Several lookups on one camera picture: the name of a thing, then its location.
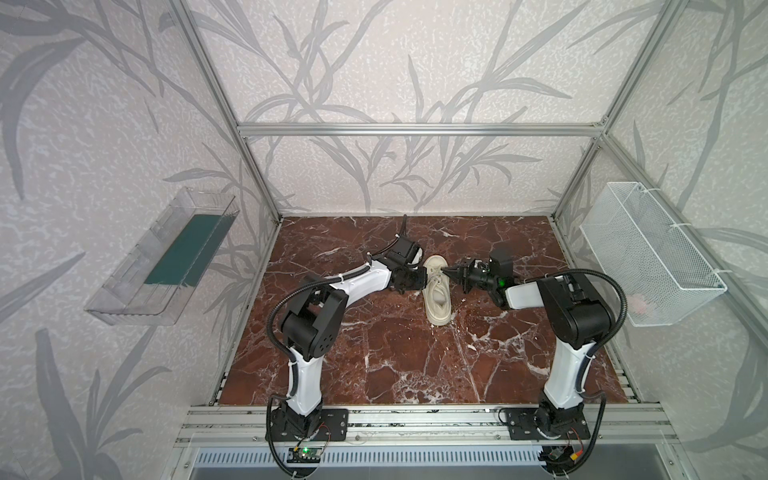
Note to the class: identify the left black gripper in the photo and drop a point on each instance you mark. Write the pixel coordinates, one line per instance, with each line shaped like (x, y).
(414, 279)

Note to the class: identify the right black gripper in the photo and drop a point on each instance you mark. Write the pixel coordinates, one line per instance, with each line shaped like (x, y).
(468, 273)

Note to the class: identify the cream white sneaker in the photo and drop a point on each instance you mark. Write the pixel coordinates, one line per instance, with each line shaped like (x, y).
(437, 314)

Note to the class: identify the white shoelace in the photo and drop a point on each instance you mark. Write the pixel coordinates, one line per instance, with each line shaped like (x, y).
(438, 288)

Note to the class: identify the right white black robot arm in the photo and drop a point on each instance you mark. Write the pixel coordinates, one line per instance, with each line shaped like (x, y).
(585, 308)

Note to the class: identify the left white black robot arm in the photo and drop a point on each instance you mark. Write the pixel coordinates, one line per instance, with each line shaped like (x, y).
(305, 324)

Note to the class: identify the pink object in basket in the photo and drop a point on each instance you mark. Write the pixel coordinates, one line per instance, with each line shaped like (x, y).
(638, 305)

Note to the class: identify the right wiring connector bundle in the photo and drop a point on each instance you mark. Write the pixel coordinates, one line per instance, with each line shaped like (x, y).
(560, 455)

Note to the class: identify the green lit circuit board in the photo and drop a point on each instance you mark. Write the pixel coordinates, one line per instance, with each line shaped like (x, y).
(305, 455)

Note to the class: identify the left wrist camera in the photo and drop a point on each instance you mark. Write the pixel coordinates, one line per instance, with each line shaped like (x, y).
(416, 256)

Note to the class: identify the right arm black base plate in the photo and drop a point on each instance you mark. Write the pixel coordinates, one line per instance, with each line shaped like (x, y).
(542, 423)

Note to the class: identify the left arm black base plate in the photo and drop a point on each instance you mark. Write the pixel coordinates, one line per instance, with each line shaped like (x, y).
(323, 424)

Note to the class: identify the aluminium frame cage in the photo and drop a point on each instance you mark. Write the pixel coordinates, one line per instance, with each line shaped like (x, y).
(599, 133)

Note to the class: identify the white wire mesh basket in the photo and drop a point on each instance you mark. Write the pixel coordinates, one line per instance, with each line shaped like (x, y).
(638, 244)

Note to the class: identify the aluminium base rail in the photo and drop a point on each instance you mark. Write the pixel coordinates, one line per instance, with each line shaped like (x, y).
(469, 441)

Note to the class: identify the clear plastic wall bin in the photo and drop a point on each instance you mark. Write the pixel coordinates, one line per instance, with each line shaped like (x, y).
(159, 275)

